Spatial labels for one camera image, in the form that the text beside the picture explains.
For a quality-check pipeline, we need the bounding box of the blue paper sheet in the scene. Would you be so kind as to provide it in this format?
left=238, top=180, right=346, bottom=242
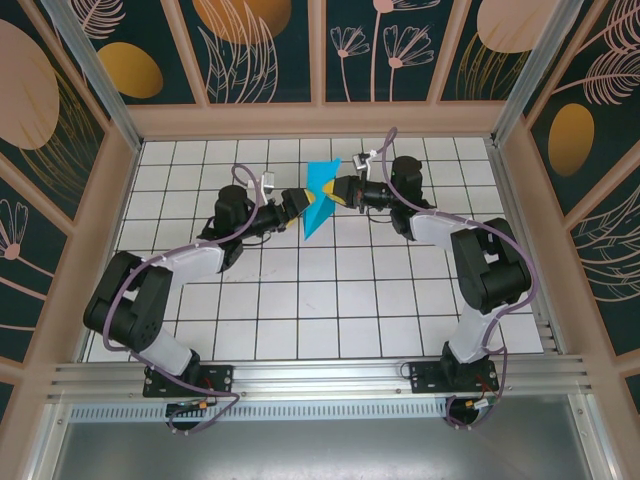
left=302, top=157, right=343, bottom=243

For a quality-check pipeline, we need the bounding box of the grey metal sheet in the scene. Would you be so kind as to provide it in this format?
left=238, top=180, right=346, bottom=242
left=49, top=419, right=604, bottom=480

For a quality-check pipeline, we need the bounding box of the aluminium side rail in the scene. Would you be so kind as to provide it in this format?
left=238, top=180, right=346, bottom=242
left=487, top=142, right=567, bottom=354

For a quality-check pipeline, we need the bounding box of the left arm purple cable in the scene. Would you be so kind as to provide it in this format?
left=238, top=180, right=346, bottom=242
left=102, top=164, right=274, bottom=437

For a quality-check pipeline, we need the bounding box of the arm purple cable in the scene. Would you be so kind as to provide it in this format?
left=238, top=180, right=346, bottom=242
left=372, top=126, right=540, bottom=432
left=102, top=164, right=274, bottom=437

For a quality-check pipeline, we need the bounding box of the aluminium mounting rail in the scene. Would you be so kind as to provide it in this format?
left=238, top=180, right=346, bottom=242
left=47, top=353, right=597, bottom=402

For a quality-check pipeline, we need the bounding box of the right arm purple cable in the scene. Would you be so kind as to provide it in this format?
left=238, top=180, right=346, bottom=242
left=372, top=126, right=540, bottom=432

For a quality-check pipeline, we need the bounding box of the aluminium frame post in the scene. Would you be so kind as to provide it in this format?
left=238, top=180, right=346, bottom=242
left=42, top=0, right=145, bottom=152
left=491, top=0, right=585, bottom=147

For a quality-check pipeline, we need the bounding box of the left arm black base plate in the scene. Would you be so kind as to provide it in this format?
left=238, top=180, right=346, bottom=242
left=142, top=363, right=236, bottom=399

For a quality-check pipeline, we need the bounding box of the slotted grey cable duct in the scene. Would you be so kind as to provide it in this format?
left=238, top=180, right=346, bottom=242
left=69, top=403, right=451, bottom=422

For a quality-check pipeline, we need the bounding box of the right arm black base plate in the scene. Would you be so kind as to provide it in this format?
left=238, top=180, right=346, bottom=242
left=408, top=359, right=500, bottom=396

